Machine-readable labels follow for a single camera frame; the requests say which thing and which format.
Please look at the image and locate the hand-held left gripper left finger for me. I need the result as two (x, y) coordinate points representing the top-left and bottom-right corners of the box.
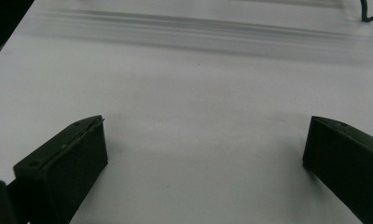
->
(12, 115), (109, 224)

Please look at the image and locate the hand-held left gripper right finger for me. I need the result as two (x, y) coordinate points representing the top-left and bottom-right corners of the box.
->
(302, 116), (373, 224)

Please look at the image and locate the black cable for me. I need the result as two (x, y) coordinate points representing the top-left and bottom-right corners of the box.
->
(360, 0), (373, 23)

